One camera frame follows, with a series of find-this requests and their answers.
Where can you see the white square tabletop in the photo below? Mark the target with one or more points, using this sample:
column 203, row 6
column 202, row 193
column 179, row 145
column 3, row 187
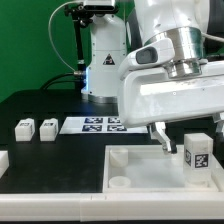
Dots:
column 145, row 168

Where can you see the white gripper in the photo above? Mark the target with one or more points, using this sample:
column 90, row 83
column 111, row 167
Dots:
column 150, row 96

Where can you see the white left fence bar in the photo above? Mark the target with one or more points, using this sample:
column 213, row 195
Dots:
column 4, row 162

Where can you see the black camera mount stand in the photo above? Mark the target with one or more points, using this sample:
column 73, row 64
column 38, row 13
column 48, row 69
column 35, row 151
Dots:
column 81, row 19

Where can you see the white fence bar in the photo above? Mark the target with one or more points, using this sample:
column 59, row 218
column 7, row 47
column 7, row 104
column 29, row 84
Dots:
column 112, row 206
column 4, row 162

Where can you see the white marker sheet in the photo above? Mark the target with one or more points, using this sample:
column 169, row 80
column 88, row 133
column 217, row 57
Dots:
column 97, row 124

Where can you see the white front fence bar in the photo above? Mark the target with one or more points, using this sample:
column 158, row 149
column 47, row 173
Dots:
column 112, row 206

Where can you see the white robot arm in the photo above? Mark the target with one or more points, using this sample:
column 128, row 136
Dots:
column 154, row 64

